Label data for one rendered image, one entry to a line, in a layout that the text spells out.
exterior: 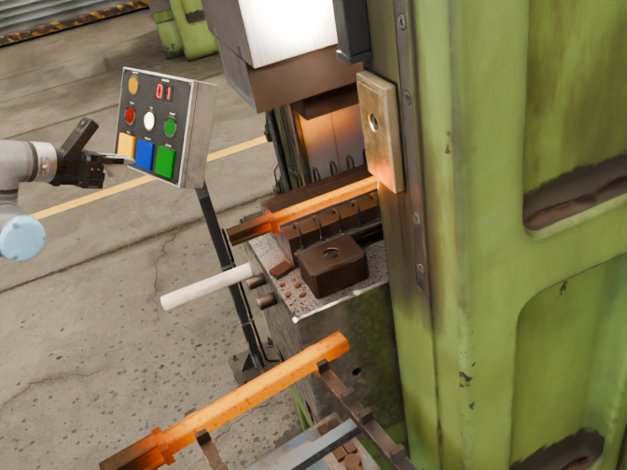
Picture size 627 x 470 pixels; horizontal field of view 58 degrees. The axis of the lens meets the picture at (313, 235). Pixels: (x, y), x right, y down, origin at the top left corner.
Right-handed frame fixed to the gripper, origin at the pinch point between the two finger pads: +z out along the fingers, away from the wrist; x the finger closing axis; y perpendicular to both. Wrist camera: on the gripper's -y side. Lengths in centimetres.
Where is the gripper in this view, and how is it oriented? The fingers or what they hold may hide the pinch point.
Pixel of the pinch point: (130, 158)
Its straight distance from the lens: 152.4
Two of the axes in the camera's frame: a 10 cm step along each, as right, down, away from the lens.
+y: -1.9, 9.6, 2.2
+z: 6.5, -0.5, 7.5
